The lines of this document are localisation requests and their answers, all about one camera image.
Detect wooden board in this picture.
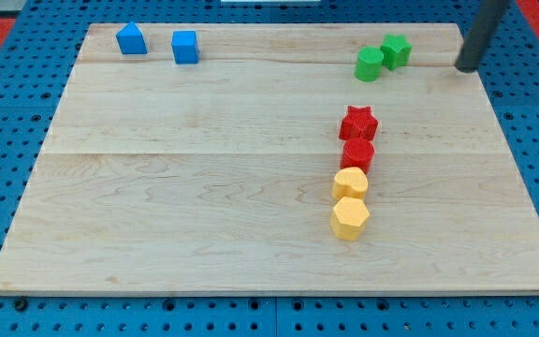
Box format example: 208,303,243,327
0,23,539,297

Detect yellow heart block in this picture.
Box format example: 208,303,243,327
331,167,369,200

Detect red cylinder block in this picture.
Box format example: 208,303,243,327
340,138,375,174

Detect yellow hexagon block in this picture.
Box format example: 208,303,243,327
329,197,370,241

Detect red star block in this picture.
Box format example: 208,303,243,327
339,106,379,141

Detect green cylinder block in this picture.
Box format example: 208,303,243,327
354,46,384,82

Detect blue cube block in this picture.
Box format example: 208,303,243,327
171,30,198,65

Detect green star block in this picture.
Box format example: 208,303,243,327
380,35,413,71

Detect blue triangular prism block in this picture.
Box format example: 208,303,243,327
116,22,148,55

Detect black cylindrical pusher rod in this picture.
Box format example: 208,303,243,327
455,0,511,73

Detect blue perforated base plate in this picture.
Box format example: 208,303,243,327
0,1,539,336

